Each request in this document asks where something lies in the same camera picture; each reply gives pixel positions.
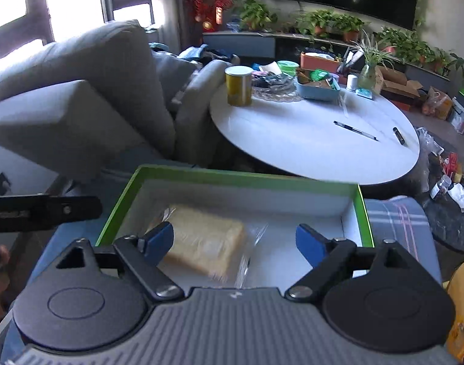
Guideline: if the blue striped tablecloth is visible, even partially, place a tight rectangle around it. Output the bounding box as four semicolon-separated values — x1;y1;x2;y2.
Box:
4;200;454;364

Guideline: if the green cardboard box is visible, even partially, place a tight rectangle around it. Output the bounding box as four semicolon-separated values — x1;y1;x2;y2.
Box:
97;165;373;289

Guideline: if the white oval coffee table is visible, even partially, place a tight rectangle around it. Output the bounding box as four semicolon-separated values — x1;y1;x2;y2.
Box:
210;86;420;186

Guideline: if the grey sofa armchair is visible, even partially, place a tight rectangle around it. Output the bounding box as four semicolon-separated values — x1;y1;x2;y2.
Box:
0;22;228;181

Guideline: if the black pen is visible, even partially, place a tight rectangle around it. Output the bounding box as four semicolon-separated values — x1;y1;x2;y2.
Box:
334;120;379;142

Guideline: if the yellow round stool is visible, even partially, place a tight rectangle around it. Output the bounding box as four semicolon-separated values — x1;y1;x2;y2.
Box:
446;263;464;363

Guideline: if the black remote control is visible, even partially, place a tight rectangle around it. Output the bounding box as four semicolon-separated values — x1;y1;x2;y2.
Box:
393;127;406;145

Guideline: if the blue plastic basket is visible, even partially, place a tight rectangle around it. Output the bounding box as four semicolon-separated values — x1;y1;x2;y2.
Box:
295;68;340;102

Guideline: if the white small bottle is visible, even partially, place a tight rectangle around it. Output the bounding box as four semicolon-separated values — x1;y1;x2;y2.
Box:
346;74;358;92

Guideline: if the open cardboard box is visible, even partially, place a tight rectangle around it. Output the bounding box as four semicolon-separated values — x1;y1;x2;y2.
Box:
374;65;423;100

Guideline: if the orange storage box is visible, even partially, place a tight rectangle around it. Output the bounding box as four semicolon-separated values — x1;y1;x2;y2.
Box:
300;52;340;73

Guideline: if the yellow tin can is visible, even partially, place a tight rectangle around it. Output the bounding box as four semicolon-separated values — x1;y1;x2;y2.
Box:
225;66;254;106

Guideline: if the glass vase with plant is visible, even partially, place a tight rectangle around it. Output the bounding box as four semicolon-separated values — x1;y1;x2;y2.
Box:
354;30;394;92

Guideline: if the tv console cabinet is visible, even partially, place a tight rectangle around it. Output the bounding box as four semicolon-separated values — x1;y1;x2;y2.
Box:
201;30;452;84

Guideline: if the red flower decoration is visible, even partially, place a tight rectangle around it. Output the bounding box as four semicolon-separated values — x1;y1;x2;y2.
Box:
184;0;234;33

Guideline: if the wall socket with plug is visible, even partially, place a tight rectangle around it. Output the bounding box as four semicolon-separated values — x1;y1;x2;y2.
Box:
0;172;12;196

